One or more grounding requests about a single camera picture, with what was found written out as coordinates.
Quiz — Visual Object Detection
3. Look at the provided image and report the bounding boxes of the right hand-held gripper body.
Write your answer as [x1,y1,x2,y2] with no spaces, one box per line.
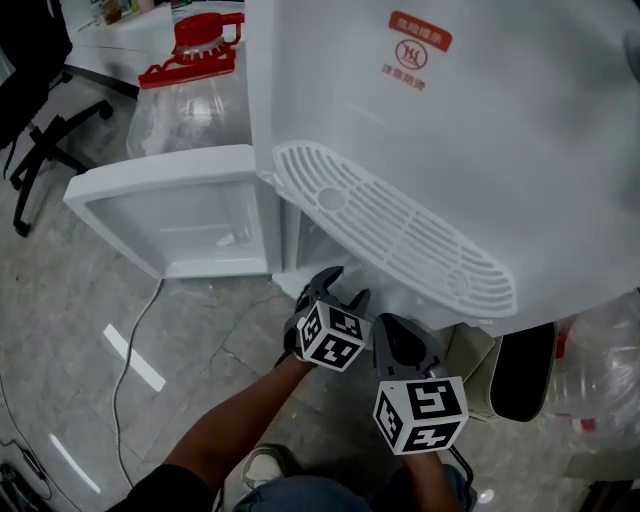
[372,357,470,456]

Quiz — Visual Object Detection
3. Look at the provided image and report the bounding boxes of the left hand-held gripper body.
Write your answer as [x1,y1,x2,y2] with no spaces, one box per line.
[282,298,374,374]

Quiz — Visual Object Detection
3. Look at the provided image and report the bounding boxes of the white water dispenser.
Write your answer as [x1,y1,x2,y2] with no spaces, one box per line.
[244,0,640,339]

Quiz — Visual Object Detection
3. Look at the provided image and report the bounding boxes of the person's right forearm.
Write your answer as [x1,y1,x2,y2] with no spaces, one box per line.
[402,449,451,489]

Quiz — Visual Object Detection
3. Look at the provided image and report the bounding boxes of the person's left forearm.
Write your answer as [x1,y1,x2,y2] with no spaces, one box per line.
[162,354,316,496]

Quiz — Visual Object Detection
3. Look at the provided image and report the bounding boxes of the beige trash bin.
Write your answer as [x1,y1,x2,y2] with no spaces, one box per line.
[444,322,559,424]

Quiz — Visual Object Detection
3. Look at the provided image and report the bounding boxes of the person's blue jeans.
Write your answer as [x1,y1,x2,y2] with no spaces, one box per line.
[232,464,476,512]

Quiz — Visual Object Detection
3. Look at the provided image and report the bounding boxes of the person's left shoe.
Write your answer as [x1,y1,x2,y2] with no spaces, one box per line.
[243,444,296,491]

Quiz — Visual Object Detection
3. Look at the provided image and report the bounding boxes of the white dispenser door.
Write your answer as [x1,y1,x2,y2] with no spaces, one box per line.
[63,143,282,281]

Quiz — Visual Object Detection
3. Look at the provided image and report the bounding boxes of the empty clear water jug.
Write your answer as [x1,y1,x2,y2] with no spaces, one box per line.
[124,12,251,161]
[544,289,640,451]

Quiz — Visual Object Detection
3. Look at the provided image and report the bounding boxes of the person's black shirt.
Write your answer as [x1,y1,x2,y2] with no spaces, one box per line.
[107,463,216,512]

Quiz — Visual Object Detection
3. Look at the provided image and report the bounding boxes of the black office chair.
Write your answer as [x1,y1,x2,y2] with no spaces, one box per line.
[0,0,114,239]

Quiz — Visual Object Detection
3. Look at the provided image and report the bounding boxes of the white power cable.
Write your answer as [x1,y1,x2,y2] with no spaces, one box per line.
[112,277,166,489]

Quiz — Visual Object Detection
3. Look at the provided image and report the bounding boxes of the black floor cable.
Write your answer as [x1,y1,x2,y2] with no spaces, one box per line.
[0,374,54,501]

